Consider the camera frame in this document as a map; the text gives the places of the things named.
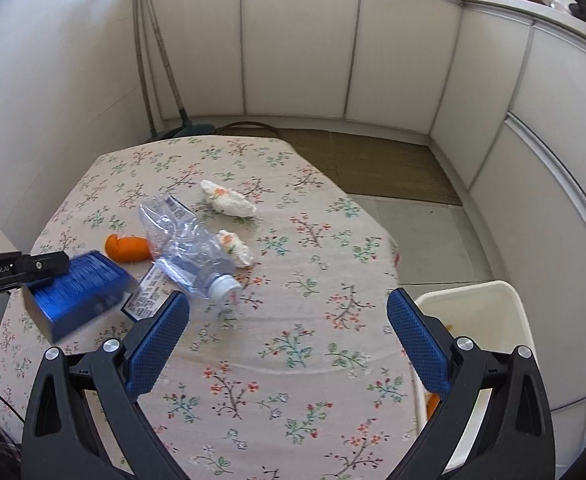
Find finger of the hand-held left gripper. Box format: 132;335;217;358
19;251;72;287

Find large orange carrot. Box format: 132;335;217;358
104;233;156;264

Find white kitchen cabinets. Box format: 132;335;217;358
143;0;586;461

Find white tissue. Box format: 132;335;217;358
200;180;258;218
216;230;255;267

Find dark curved hose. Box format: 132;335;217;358
217;121;280;137

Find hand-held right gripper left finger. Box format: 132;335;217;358
22;290;191;480

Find white printed label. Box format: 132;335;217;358
123;264;176;322

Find crushed clear plastic bottle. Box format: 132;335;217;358
139;192;243;302

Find broom with metal handle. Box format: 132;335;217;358
115;0;161;141

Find white plastic bin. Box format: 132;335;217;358
413;280;556;480

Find blue cardboard box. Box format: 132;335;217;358
23;250;141;343

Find brown floor mat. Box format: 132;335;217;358
272;127;464;207

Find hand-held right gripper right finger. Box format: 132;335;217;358
386;287;556;480

